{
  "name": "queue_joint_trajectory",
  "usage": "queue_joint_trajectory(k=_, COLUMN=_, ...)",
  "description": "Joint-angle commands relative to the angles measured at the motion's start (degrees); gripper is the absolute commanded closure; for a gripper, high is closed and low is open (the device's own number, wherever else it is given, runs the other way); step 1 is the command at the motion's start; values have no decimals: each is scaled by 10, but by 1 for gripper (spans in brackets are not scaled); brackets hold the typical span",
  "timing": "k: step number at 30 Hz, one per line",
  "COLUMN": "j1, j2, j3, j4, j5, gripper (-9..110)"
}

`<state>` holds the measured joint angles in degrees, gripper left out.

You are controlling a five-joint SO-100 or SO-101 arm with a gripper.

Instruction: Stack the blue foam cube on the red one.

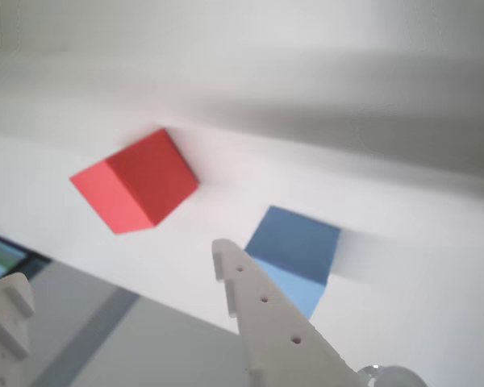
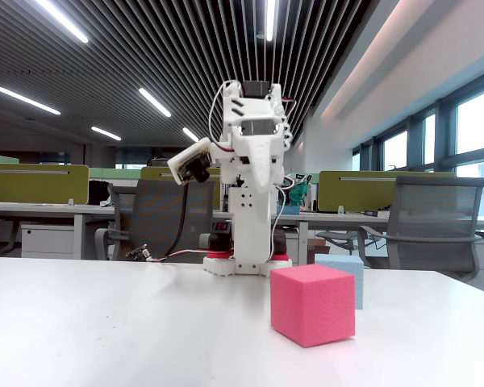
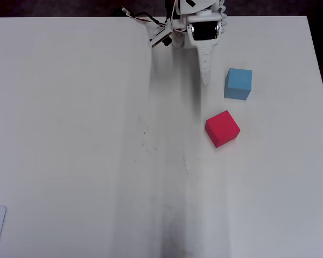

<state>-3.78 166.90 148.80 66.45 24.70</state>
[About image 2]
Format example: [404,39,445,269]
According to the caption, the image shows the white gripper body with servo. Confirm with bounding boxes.
[223,114,287,162]

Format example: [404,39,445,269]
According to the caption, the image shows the white gripper finger with holes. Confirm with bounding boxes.
[232,135,283,196]

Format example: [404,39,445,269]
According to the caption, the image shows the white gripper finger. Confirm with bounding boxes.
[270,156,286,189]

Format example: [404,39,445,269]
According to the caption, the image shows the blue foam cube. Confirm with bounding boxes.
[314,253,365,310]

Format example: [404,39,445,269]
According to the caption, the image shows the red foam cube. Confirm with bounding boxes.
[269,264,357,349]

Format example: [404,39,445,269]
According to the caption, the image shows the white office desk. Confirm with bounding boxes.
[272,211,484,267]
[0,201,116,261]

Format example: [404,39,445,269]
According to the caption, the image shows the dark office chair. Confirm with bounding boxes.
[146,156,186,169]

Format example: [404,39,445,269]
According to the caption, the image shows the grey mesh office chair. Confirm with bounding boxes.
[357,174,484,283]
[94,178,219,262]

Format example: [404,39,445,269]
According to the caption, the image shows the small dark circuit board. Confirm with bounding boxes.
[125,243,151,261]

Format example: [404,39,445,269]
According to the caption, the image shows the black bag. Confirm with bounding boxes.
[88,179,113,207]

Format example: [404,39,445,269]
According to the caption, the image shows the white drawer cabinet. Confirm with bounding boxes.
[20,223,76,260]

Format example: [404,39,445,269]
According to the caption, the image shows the white spiral wrapped cable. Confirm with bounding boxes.
[280,96,298,152]

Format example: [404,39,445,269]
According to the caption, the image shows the white servo wire loop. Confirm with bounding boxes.
[207,81,243,143]

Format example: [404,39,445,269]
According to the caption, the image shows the red white servo wire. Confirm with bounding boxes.
[269,177,298,265]

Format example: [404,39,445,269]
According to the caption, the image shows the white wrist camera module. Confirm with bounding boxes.
[167,136,214,186]

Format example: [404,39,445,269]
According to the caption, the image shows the black camera cable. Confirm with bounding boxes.
[163,181,191,261]

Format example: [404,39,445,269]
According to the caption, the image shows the dark framed window wall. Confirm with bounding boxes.
[351,66,484,221]

